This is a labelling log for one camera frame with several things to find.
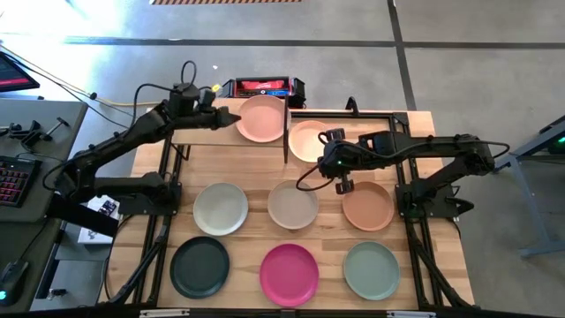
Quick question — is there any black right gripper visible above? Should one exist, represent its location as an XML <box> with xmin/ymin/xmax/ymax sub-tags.
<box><xmin>318</xmin><ymin>127</ymin><xmax>364</xmax><ymax>195</ymax></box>

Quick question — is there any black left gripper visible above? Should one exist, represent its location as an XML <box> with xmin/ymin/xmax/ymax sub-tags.
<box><xmin>176</xmin><ymin>107</ymin><xmax>242</xmax><ymax>133</ymax></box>

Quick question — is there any peach plate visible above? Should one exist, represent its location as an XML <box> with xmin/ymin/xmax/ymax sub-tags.
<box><xmin>288</xmin><ymin>119</ymin><xmax>330</xmax><ymax>163</ymax></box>

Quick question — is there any terracotta plate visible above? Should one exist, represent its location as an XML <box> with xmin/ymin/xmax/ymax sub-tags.
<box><xmin>342</xmin><ymin>180</ymin><xmax>396</xmax><ymax>232</ymax></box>

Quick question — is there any beige plate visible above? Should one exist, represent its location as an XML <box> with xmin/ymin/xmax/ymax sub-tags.
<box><xmin>267</xmin><ymin>179</ymin><xmax>320</xmax><ymax>231</ymax></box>

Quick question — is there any light grey plate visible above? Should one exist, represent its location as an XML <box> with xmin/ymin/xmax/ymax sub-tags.
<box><xmin>192</xmin><ymin>182</ymin><xmax>250</xmax><ymax>237</ymax></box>

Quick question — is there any sage green plate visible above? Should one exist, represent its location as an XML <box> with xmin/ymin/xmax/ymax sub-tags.
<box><xmin>343</xmin><ymin>240</ymin><xmax>402</xmax><ymax>302</ymax></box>

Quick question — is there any magenta plate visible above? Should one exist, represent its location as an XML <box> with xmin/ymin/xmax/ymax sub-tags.
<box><xmin>259</xmin><ymin>243</ymin><xmax>320</xmax><ymax>308</ymax></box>

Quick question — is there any dark green plate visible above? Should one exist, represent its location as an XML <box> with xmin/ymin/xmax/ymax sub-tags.
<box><xmin>169</xmin><ymin>236</ymin><xmax>230</xmax><ymax>300</ymax></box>

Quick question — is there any black red tool case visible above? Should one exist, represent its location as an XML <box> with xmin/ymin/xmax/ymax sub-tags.
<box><xmin>220</xmin><ymin>75</ymin><xmax>307</xmax><ymax>110</ymax></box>

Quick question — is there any white box with circuit board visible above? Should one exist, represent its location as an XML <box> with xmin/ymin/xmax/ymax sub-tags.
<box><xmin>78</xmin><ymin>196</ymin><xmax>121</xmax><ymax>246</ymax></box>

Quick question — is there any black flat bar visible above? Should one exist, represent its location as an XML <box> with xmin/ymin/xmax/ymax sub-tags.
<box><xmin>46</xmin><ymin>193</ymin><xmax>120</xmax><ymax>239</ymax></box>

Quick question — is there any black desk clamp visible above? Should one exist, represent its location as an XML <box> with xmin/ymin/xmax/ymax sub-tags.
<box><xmin>19</xmin><ymin>116</ymin><xmax>71</xmax><ymax>149</ymax></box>
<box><xmin>0</xmin><ymin>122</ymin><xmax>23</xmax><ymax>138</ymax></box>

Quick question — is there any grey desk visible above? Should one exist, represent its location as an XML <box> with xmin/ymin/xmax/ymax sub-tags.
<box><xmin>0</xmin><ymin>97</ymin><xmax>88</xmax><ymax>313</ymax></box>

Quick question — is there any computer monitor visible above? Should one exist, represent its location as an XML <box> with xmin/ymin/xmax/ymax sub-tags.
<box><xmin>0</xmin><ymin>51</ymin><xmax>41</xmax><ymax>94</ymax></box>

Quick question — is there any backlit keyboard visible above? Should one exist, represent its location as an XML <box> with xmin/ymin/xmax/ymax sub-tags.
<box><xmin>0</xmin><ymin>155</ymin><xmax>43</xmax><ymax>208</ymax></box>

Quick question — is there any grey metal stand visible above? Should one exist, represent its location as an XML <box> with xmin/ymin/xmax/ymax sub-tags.
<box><xmin>485</xmin><ymin>114</ymin><xmax>565</xmax><ymax>260</ymax></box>

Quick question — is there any black computer mouse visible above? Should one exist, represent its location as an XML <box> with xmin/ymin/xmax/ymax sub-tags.
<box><xmin>0</xmin><ymin>259</ymin><xmax>30</xmax><ymax>307</ymax></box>

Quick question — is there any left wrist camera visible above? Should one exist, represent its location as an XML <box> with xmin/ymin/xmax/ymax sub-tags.
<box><xmin>198</xmin><ymin>90</ymin><xmax>217</xmax><ymax>111</ymax></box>

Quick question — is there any wooden shelf black metal frame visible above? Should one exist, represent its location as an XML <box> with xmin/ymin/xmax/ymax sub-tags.
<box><xmin>169</xmin><ymin>95</ymin><xmax>291</xmax><ymax>165</ymax></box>

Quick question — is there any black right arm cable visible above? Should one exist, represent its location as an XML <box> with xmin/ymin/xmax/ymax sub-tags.
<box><xmin>295</xmin><ymin>163</ymin><xmax>337</xmax><ymax>193</ymax></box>

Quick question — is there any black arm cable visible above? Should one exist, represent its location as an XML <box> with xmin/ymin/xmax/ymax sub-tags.
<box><xmin>131</xmin><ymin>60</ymin><xmax>199</xmax><ymax>127</ymax></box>
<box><xmin>295</xmin><ymin>163</ymin><xmax>337</xmax><ymax>193</ymax></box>

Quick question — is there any black aluminium table frame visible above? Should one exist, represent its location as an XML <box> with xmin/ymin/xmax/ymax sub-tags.
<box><xmin>97</xmin><ymin>90</ymin><xmax>477</xmax><ymax>310</ymax></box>

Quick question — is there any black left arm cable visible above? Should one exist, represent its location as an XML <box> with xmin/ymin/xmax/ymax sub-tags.
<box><xmin>131</xmin><ymin>60</ymin><xmax>199</xmax><ymax>127</ymax></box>

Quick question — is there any yellow cable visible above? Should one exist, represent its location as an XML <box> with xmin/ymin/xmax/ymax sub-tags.
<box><xmin>94</xmin><ymin>97</ymin><xmax>176</xmax><ymax>109</ymax></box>

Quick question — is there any black floor cable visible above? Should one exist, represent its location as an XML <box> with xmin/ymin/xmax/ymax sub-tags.
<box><xmin>0</xmin><ymin>43</ymin><xmax>147</xmax><ymax>133</ymax></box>

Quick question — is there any white bracket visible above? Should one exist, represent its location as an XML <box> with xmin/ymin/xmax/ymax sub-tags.
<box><xmin>139</xmin><ymin>308</ymin><xmax>192</xmax><ymax>318</ymax></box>
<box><xmin>387</xmin><ymin>310</ymin><xmax>437</xmax><ymax>318</ymax></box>

